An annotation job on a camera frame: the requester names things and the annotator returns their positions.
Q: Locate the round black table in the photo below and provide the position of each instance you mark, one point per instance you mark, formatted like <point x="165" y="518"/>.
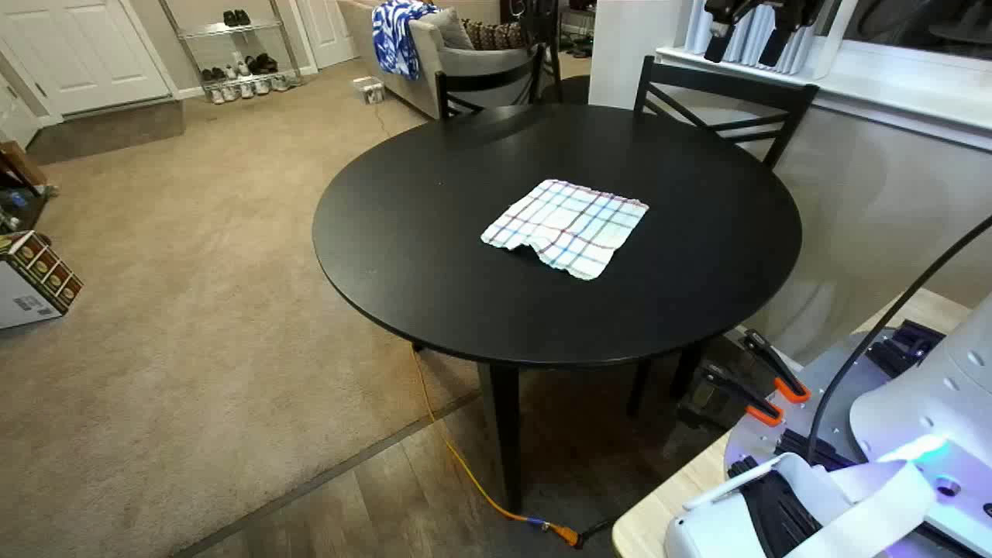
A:
<point x="436" y="258"/>

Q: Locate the black orange bar clamp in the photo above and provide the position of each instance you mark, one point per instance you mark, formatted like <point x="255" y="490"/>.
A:
<point x="776" y="366"/>
<point x="744" y="399"/>

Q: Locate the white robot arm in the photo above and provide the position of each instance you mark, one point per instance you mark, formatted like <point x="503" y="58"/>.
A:
<point x="950" y="403"/>

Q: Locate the white plaid dish cloth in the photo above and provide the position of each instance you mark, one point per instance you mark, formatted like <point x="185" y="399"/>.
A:
<point x="563" y="222"/>

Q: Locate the white equipment lower right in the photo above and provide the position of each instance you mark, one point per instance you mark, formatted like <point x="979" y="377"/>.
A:
<point x="645" y="523"/>

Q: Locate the grey cushion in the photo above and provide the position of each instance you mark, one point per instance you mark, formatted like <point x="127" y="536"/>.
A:
<point x="451" y="28"/>

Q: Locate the white window sill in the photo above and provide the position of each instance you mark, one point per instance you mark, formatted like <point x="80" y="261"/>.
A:
<point x="909" y="88"/>

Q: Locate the dark open storage box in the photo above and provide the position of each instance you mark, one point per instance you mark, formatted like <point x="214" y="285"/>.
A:
<point x="21" y="191"/>

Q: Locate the white sneaker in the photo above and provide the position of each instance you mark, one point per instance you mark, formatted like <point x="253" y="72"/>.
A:
<point x="276" y="85"/>
<point x="246" y="88"/>
<point x="217" y="94"/>

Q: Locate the black shoe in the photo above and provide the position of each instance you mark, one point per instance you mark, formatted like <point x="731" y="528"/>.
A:
<point x="236" y="18"/>

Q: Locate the dark shoe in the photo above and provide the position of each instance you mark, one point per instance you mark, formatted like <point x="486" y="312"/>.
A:
<point x="260" y="64"/>

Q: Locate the blue white patterned blanket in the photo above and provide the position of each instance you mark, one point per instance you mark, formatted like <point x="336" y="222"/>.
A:
<point x="398" y="34"/>

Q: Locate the grey couch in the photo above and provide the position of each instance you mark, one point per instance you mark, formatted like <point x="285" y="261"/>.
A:
<point x="454" y="65"/>

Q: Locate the white VR headset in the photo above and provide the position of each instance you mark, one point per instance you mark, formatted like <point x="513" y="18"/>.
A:
<point x="723" y="517"/>

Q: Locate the brown door mat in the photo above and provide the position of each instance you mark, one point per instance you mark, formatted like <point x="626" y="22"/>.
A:
<point x="102" y="129"/>

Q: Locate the box of colourful packets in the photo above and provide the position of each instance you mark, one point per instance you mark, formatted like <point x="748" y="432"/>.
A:
<point x="32" y="282"/>

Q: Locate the white window curtain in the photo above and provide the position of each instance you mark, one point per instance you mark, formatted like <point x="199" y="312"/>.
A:
<point x="769" y="32"/>

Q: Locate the white panel entry door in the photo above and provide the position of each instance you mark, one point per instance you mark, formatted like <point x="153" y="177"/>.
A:
<point x="82" y="52"/>

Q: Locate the white interior door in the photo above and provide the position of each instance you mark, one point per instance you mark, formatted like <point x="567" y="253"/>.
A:
<point x="327" y="32"/>

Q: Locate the black cross-back chair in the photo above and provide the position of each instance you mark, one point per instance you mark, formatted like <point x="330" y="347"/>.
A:
<point x="723" y="94"/>
<point x="486" y="82"/>

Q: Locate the round grey mounting plate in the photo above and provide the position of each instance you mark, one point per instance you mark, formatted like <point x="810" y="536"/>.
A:
<point x="825" y="383"/>

